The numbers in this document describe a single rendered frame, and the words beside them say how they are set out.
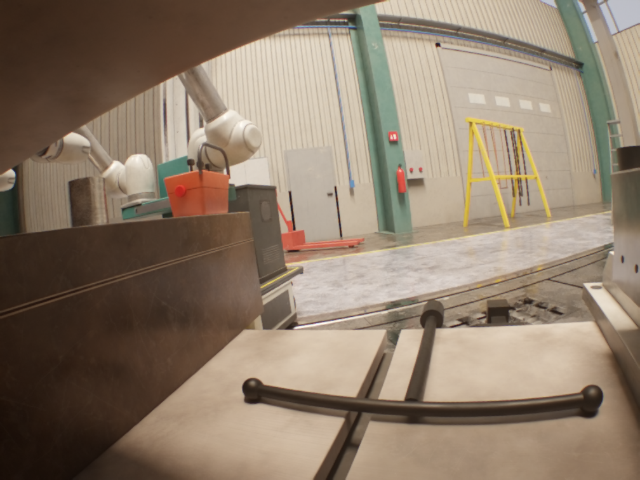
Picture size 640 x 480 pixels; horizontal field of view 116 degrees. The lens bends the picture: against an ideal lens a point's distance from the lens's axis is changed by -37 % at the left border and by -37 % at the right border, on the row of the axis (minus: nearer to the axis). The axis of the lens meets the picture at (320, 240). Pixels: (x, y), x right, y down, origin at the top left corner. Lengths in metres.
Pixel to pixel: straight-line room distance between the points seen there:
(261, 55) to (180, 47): 7.90
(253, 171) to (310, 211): 1.60
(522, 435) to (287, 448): 0.35
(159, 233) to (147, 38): 0.47
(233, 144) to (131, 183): 0.70
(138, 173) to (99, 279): 1.16
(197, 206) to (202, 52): 0.59
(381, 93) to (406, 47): 2.63
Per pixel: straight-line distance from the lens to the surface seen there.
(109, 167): 1.85
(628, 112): 3.01
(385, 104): 6.99
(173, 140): 1.81
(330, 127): 7.64
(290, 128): 7.51
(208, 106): 1.23
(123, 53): 0.37
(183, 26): 0.33
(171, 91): 1.90
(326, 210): 7.26
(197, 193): 0.90
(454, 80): 9.53
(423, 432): 0.52
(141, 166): 1.71
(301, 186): 7.21
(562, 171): 12.08
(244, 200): 1.64
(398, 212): 6.64
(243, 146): 1.19
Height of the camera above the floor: 0.65
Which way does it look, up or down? 5 degrees down
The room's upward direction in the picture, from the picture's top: 7 degrees counter-clockwise
